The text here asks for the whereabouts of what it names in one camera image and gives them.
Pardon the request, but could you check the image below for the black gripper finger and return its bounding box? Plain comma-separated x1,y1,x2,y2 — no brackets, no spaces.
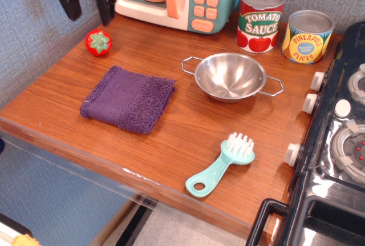
96,0,116,26
59,0,82,21

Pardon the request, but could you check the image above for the red toy tomato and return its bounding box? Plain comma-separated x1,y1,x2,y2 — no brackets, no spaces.
85,29,112,57

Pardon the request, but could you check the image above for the purple folded towel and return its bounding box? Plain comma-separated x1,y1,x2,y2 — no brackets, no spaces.
80,66,175,134

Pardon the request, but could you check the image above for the tomato sauce can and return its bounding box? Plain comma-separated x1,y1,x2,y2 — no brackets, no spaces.
236,0,285,54

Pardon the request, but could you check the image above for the teal dish brush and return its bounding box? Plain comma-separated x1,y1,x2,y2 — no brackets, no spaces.
185,132,255,197

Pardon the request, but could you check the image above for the pineapple slices can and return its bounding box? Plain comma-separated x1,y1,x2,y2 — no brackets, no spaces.
282,10,335,64

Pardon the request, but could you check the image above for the grey stove knob upper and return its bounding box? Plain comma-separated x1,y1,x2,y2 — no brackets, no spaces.
310,72,326,92

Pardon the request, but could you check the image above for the grey stove knob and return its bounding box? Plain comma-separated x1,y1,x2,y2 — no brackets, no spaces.
310,72,326,92
284,143,301,167
302,94,318,115

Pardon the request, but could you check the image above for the grey stove knob middle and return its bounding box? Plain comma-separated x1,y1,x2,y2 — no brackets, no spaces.
302,94,318,115

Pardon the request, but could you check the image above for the grey stove knob lower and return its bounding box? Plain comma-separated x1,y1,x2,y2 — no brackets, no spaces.
284,143,301,167

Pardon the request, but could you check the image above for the white round stove button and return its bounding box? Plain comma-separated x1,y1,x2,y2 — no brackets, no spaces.
334,99,351,118

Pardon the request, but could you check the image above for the black toy stove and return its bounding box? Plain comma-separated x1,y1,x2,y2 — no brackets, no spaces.
246,22,364,245

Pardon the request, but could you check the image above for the steel bowl with wire handles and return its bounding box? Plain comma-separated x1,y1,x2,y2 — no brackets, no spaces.
181,53,284,103

